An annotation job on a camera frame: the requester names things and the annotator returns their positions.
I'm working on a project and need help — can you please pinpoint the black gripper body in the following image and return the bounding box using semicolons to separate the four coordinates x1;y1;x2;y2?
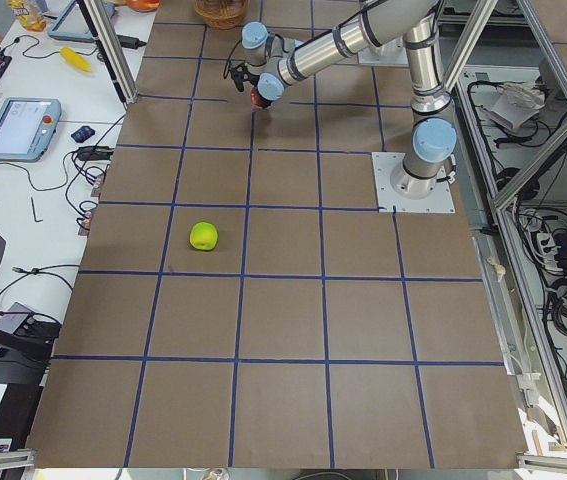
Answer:
227;60;263;92

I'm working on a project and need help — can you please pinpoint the yellow corn toy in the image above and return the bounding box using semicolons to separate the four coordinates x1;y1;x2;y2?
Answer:
59;47;93;75

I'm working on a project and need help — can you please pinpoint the black power adapter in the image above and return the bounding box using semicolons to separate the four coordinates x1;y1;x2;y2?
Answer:
117;34;147;50

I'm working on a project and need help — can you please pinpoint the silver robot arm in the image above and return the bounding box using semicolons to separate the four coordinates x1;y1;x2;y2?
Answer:
223;1;457;200

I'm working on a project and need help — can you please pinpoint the aluminium frame post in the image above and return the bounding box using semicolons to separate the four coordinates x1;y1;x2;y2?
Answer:
77;0;138;105

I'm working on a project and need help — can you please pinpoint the snack bag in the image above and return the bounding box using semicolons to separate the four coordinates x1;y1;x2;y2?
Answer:
7;0;47;32

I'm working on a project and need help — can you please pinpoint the dark red apple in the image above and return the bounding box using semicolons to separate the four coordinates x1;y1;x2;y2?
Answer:
250;86;272;109

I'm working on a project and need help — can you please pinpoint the wicker basket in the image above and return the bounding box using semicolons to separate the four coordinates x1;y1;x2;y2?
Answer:
194;0;250;30

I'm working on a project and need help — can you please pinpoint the orange object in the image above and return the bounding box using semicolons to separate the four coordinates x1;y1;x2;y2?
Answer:
126;0;161;13

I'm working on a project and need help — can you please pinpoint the green apple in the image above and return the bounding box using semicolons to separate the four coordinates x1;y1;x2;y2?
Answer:
189;221;219;251

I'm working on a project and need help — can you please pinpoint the grey usb hub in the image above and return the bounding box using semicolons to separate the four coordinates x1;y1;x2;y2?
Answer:
0;301;59;357

